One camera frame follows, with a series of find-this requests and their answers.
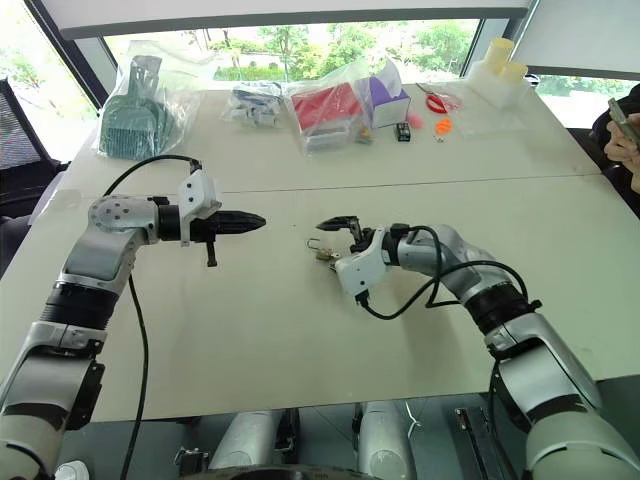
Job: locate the clear bag around red box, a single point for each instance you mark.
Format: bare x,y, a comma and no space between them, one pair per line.
320,142

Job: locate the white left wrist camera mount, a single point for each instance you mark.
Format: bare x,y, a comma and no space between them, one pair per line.
198,196

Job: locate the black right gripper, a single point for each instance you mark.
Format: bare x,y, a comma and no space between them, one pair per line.
366,239

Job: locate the orange round item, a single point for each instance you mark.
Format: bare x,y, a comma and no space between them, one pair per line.
443,125

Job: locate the flat clear plastic bag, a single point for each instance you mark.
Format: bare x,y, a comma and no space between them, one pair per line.
475,112

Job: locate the clear bag around dustpan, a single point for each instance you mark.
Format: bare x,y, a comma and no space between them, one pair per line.
190,90

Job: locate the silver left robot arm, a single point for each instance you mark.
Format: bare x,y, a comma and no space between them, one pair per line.
95,260

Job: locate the bystander hand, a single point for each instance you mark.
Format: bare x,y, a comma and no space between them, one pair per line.
625,150

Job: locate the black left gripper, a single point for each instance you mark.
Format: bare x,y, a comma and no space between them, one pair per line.
204,229

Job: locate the silver rounded robot leg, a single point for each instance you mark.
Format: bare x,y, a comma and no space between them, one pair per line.
245,440
384,435

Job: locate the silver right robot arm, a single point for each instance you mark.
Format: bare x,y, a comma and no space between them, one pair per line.
540,350

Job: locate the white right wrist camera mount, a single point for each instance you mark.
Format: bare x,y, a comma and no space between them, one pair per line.
357,270

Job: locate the white bottle cap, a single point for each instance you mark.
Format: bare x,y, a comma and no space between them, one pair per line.
71,471

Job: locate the green plastic dustpan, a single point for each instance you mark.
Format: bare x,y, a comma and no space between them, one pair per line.
132,120

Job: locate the pale yellow cylinder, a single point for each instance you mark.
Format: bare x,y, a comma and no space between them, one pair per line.
515,75
500,54

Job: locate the black mesh chair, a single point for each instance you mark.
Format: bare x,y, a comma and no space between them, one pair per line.
20,135

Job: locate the small black box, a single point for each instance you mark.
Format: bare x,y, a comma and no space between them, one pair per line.
404,131

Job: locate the black metal bracket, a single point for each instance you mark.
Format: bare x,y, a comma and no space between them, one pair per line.
475,435

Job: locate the bag of blue white parts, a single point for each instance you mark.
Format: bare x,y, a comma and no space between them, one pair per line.
252,107

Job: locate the purple and white box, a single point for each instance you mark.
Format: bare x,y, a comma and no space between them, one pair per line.
390,102

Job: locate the pink ball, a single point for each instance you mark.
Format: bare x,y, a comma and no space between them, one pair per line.
415,121

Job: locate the brass padlock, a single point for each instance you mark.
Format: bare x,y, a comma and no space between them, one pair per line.
321,252

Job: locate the smartphone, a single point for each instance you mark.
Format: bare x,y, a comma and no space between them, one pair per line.
620,120

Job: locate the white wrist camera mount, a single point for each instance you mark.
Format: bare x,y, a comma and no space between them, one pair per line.
357,270
198,196

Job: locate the small colourful toy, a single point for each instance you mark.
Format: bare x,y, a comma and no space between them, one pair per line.
364,136

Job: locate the black metal clamp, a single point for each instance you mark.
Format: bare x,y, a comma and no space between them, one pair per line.
192,459

